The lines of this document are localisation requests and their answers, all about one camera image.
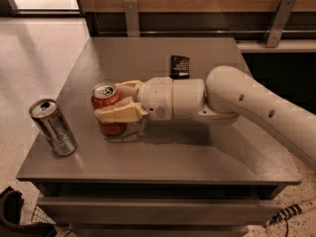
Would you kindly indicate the red coke can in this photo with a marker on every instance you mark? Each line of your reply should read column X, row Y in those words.
column 106, row 94

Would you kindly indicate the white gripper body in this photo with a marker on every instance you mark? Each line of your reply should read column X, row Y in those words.
column 156, row 97

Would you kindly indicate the right metal bracket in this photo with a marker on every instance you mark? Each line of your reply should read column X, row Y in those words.
column 273, row 36

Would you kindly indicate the left metal bracket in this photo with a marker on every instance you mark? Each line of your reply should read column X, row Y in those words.
column 131, row 18

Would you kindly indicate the metal bracket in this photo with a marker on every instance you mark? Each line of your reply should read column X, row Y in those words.
column 273, row 36
column 131, row 18

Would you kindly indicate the wire mesh basket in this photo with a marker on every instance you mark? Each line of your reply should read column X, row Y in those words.
column 39, row 216

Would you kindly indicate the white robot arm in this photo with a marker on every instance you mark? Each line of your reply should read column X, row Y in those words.
column 225, row 94

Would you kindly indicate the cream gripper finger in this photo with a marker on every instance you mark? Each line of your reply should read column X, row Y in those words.
column 125, row 110
column 129, row 88

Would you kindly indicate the dark brown object on floor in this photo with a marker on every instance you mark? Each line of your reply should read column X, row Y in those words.
column 11, row 203

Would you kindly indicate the silver redbull can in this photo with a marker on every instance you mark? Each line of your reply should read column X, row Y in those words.
column 47, row 115

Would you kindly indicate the grey drawer cabinet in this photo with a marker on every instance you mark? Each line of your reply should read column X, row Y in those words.
column 176, row 178

